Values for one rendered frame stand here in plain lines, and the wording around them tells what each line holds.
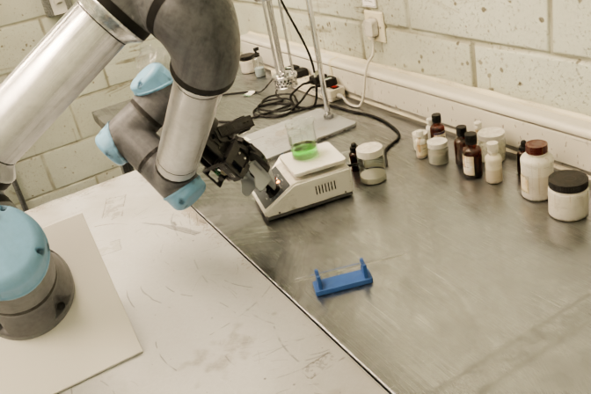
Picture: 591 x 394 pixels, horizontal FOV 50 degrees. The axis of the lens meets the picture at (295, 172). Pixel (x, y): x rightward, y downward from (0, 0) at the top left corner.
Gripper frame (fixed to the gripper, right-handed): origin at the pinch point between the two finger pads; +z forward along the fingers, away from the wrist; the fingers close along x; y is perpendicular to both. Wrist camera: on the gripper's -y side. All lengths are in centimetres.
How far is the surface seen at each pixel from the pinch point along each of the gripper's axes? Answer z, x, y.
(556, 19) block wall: 10, 57, -31
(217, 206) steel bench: 0.2, -16.5, 0.8
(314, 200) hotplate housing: 7.9, 6.2, 0.2
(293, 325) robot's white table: 1.7, 18.4, 35.9
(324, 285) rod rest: 4.7, 19.6, 26.5
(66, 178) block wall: 25, -223, -105
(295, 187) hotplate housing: 2.7, 5.6, 0.8
